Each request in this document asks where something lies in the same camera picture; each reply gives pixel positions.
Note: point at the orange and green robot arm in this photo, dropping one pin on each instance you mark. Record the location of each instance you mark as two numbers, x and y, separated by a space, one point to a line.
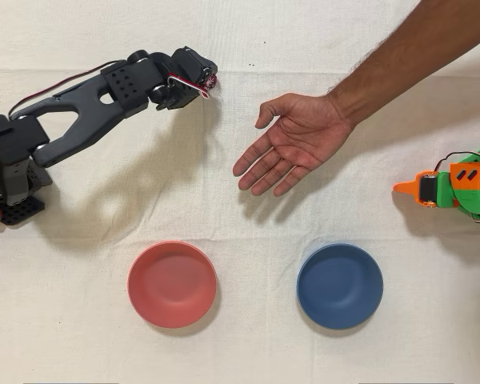
448 196

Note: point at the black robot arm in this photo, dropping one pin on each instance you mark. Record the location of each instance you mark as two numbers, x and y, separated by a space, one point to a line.
84 104

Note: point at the white tablecloth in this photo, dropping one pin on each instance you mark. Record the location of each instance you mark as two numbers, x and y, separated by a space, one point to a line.
240 356

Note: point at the pink bowl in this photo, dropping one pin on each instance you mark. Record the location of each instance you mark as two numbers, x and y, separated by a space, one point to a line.
172 284

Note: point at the blue bowl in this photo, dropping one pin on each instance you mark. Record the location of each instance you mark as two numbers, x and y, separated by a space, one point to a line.
340 286

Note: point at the red candy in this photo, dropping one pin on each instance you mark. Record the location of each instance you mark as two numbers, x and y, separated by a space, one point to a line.
211 82

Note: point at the person's bare forearm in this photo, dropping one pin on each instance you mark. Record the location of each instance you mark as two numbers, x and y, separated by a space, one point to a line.
400 52

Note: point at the person's bare hand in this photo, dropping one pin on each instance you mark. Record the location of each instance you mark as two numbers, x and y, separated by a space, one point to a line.
300 136

